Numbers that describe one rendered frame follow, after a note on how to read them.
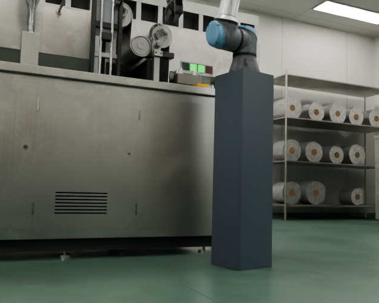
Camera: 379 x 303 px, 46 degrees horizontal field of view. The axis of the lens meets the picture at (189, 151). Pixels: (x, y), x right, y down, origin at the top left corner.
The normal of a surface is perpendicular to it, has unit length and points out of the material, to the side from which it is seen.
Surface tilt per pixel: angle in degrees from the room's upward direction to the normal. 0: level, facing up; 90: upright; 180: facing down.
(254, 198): 90
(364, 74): 90
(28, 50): 90
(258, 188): 90
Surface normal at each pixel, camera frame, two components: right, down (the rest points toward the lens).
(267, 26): 0.40, -0.07
